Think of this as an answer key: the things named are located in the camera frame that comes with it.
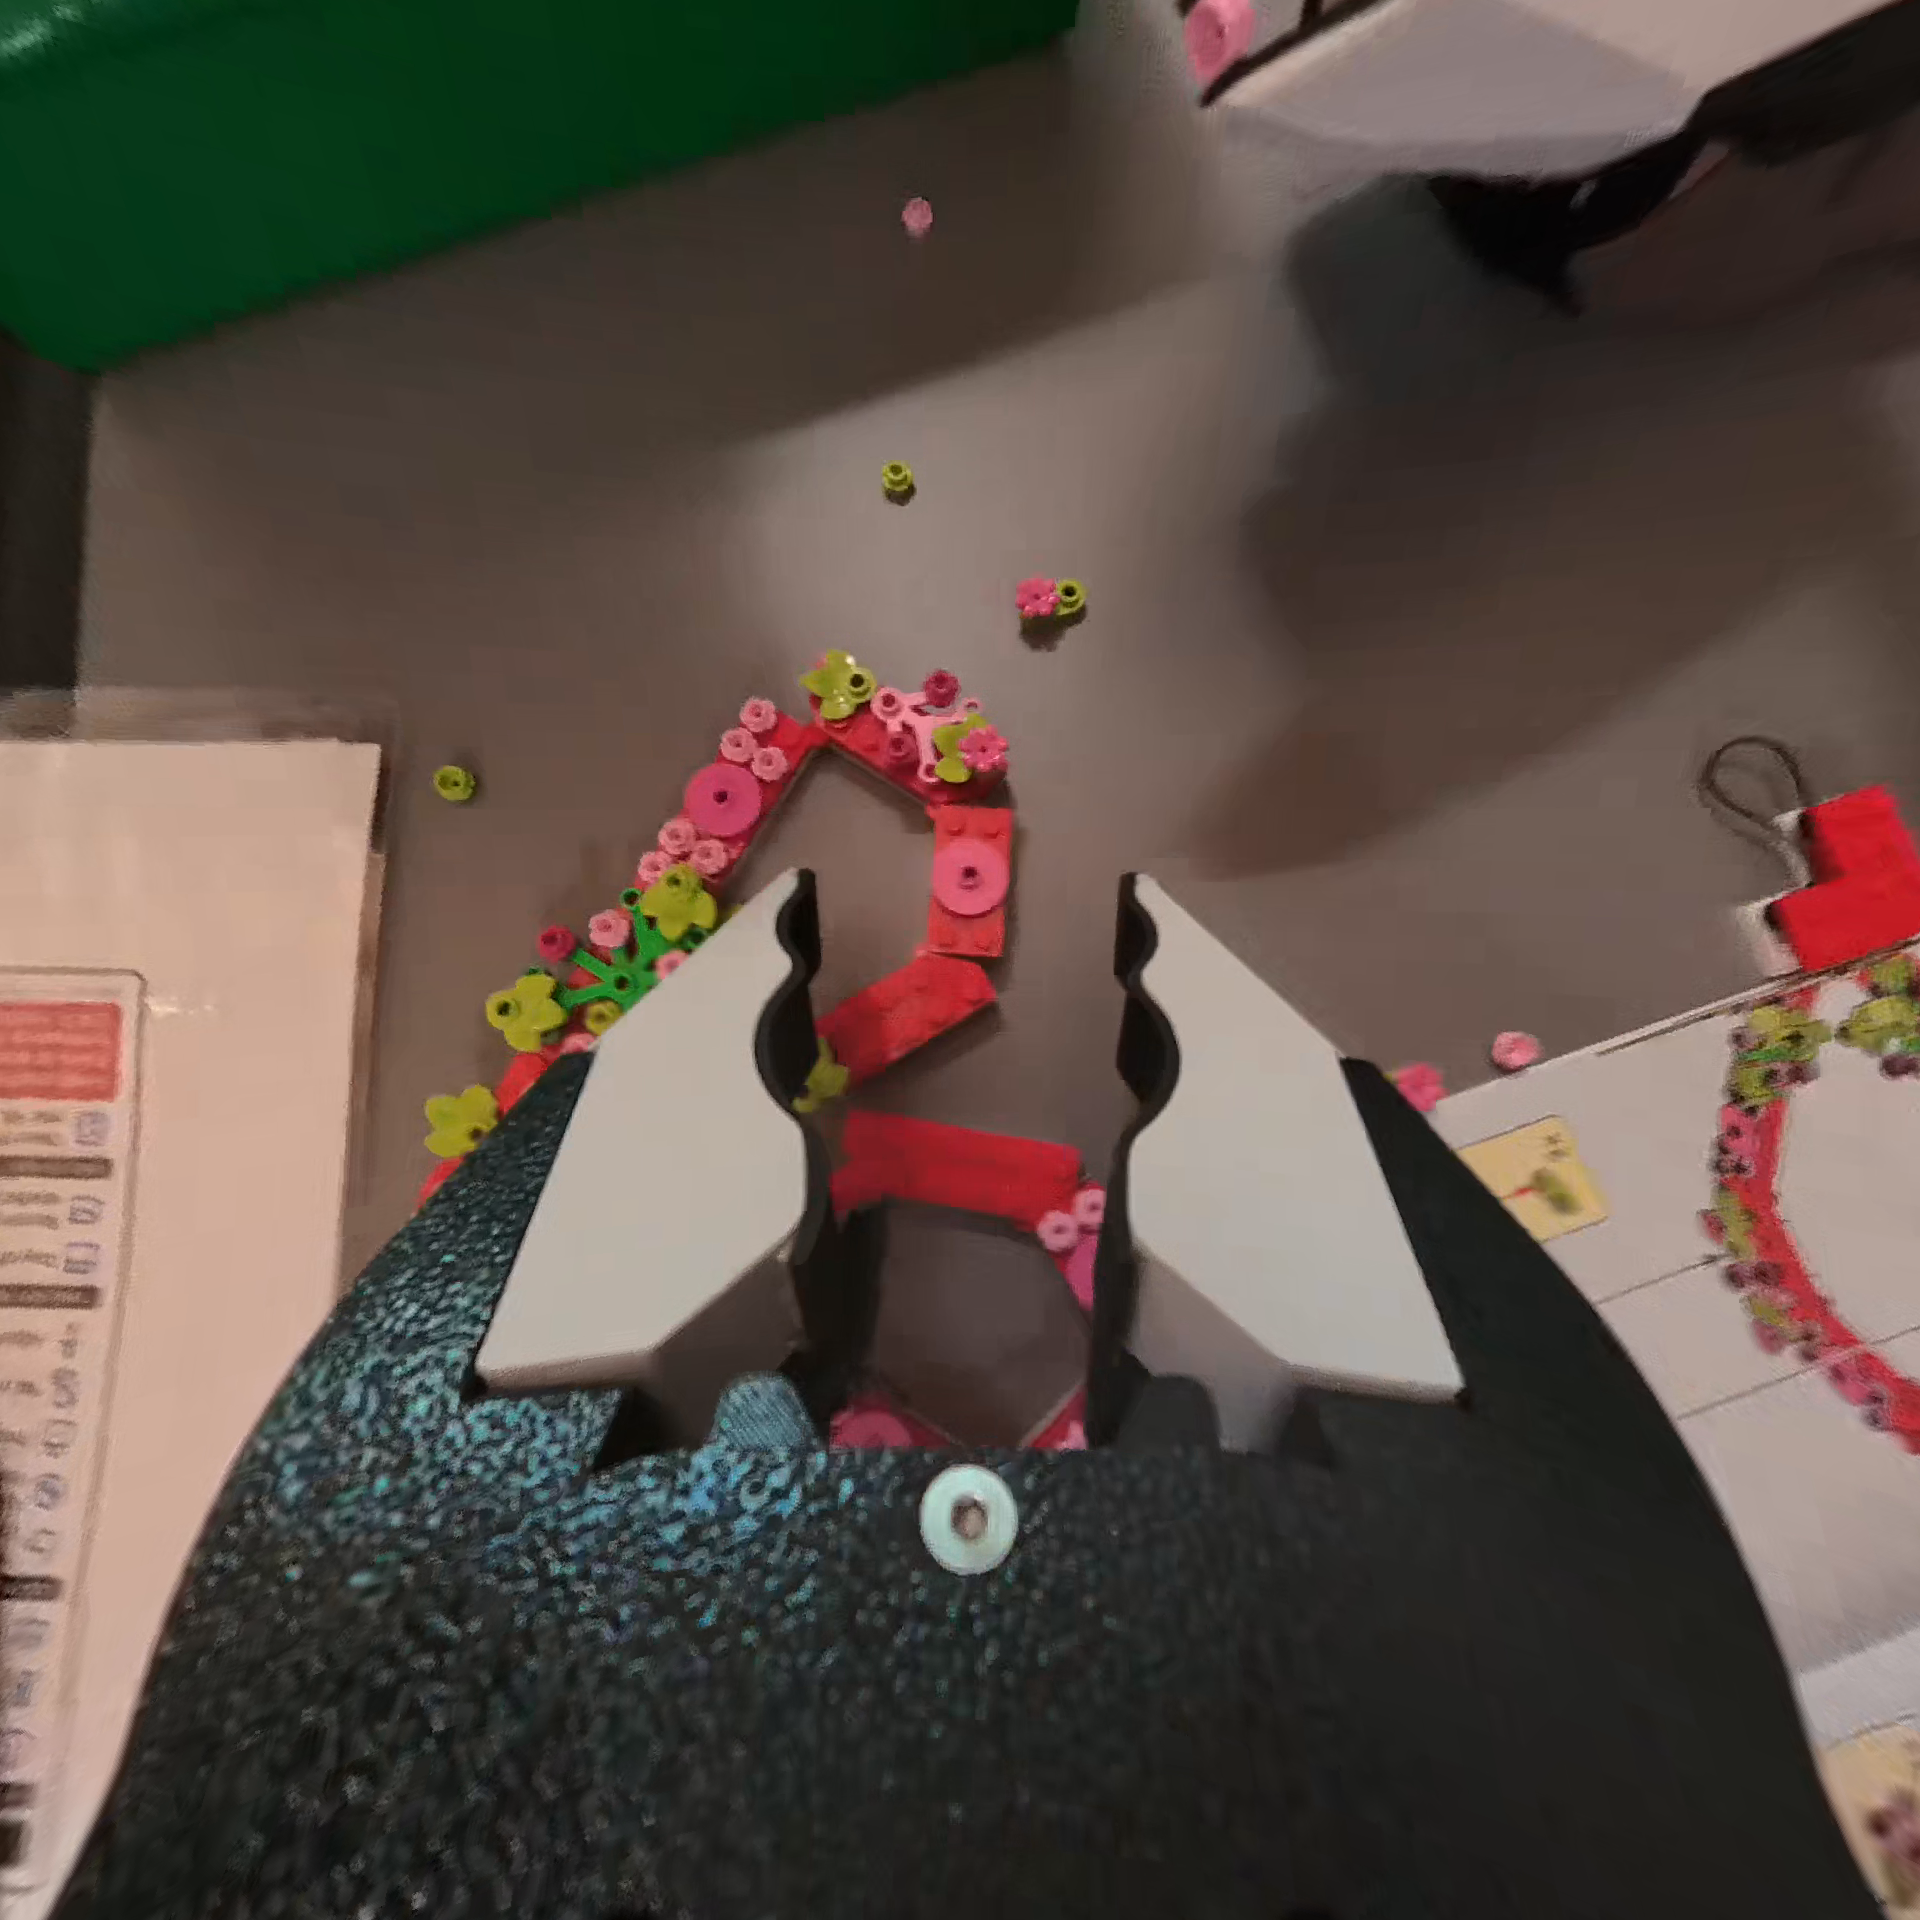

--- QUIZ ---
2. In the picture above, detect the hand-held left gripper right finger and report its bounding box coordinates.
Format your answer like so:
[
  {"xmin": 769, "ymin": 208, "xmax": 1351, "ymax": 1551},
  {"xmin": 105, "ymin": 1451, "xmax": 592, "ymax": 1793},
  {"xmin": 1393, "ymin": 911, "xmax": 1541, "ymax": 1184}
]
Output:
[{"xmin": 1089, "ymin": 868, "xmax": 1466, "ymax": 1451}]

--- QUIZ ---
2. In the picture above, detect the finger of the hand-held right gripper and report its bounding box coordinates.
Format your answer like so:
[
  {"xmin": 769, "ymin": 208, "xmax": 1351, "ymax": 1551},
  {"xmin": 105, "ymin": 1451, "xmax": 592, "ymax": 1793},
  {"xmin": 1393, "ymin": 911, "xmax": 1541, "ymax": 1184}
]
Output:
[
  {"xmin": 1204, "ymin": 33, "xmax": 1710, "ymax": 184},
  {"xmin": 1314, "ymin": 0, "xmax": 1915, "ymax": 87}
]

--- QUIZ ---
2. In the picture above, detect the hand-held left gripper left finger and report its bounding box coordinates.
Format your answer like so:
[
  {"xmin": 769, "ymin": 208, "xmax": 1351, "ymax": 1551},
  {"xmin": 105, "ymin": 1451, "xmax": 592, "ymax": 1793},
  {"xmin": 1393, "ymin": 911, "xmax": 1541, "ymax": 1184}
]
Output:
[{"xmin": 473, "ymin": 868, "xmax": 848, "ymax": 1404}]

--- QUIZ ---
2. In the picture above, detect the red lego heart frame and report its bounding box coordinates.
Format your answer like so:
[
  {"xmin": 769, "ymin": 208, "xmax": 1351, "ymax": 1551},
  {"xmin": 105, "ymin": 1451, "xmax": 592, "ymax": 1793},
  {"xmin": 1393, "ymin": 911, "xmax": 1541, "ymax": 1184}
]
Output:
[{"xmin": 420, "ymin": 647, "xmax": 1113, "ymax": 1452}]

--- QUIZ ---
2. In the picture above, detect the lego instruction booklet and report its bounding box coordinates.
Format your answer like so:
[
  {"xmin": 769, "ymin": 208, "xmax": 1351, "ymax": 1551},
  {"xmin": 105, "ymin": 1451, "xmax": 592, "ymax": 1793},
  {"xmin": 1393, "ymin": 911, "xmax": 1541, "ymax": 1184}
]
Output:
[{"xmin": 1423, "ymin": 944, "xmax": 1920, "ymax": 1920}]

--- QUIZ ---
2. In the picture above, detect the red lego brick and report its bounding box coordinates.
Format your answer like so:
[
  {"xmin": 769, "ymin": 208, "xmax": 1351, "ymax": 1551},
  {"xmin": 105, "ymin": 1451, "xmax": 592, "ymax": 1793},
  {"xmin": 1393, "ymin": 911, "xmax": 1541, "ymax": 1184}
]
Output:
[{"xmin": 1767, "ymin": 787, "xmax": 1920, "ymax": 973}]

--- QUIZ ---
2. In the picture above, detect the paper sheet with label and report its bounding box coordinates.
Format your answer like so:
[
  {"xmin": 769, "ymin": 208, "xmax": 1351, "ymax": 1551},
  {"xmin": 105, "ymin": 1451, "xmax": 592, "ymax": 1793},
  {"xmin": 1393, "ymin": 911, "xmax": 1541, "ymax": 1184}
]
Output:
[{"xmin": 0, "ymin": 689, "xmax": 394, "ymax": 1920}]

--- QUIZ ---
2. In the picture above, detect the green plastic bin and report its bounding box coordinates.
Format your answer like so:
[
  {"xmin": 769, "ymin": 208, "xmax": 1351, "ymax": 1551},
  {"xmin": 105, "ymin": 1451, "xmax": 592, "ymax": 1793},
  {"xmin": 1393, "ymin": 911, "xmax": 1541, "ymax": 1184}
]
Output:
[{"xmin": 0, "ymin": 0, "xmax": 1082, "ymax": 375}]

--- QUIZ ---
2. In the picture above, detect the black cord loop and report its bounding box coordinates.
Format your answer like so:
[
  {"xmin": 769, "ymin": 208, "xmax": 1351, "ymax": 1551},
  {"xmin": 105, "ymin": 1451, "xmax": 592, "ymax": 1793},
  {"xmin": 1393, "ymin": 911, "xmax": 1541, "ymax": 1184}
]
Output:
[{"xmin": 1697, "ymin": 734, "xmax": 1818, "ymax": 891}]

